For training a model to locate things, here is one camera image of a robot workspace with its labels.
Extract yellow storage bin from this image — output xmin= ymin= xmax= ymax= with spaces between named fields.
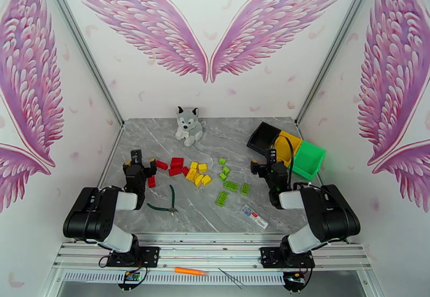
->
xmin=270 ymin=130 xmax=303 ymax=169

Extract green storage bin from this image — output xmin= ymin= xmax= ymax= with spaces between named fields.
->
xmin=290 ymin=140 xmax=327 ymax=183

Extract black storage bin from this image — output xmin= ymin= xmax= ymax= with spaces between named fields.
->
xmin=247 ymin=122 xmax=282 ymax=155

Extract clear plastic blade case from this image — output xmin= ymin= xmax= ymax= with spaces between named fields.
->
xmin=240 ymin=204 xmax=269 ymax=230

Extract grey husky plush toy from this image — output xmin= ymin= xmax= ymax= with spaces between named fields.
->
xmin=174 ymin=105 xmax=206 ymax=147

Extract small circuit board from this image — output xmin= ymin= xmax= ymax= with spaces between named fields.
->
xmin=283 ymin=272 xmax=309 ymax=292
xmin=117 ymin=271 xmax=144 ymax=291

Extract orange pen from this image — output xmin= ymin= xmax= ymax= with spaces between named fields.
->
xmin=173 ymin=266 xmax=209 ymax=276

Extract metal tweezers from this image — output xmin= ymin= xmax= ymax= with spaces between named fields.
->
xmin=217 ymin=267 xmax=246 ymax=289

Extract black right camera cable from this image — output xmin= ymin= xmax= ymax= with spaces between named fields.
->
xmin=274 ymin=135 xmax=296 ymax=191

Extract green handled pliers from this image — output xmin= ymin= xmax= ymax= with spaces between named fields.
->
xmin=146 ymin=184 xmax=180 ymax=218

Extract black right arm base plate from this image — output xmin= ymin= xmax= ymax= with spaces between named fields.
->
xmin=260 ymin=246 xmax=316 ymax=269

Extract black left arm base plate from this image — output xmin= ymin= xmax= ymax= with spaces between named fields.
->
xmin=107 ymin=246 xmax=160 ymax=268

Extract aluminium rail base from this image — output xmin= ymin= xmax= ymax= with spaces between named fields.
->
xmin=52 ymin=232 xmax=373 ymax=271

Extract aluminium frame post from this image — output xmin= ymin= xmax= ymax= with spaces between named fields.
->
xmin=38 ymin=0 xmax=126 ymax=129
xmin=295 ymin=0 xmax=383 ymax=127

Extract white perforated cable duct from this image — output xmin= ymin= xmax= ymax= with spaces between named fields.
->
xmin=63 ymin=271 xmax=286 ymax=286

